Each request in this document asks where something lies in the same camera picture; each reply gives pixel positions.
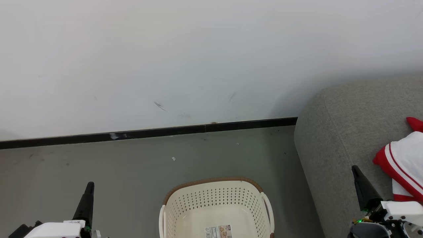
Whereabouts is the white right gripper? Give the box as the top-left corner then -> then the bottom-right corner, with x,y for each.
352,165 -> 423,229

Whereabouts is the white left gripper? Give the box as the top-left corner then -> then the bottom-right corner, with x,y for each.
23,181 -> 95,238

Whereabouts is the black wall baseboard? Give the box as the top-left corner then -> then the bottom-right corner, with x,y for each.
0,117 -> 298,150

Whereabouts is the red white striped jacket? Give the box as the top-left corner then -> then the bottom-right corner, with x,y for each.
372,131 -> 423,202

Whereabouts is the grey fabric sofa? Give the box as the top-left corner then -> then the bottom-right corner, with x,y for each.
293,75 -> 423,238

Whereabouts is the cream perforated laundry basket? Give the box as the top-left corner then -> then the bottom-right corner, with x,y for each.
159,177 -> 275,238

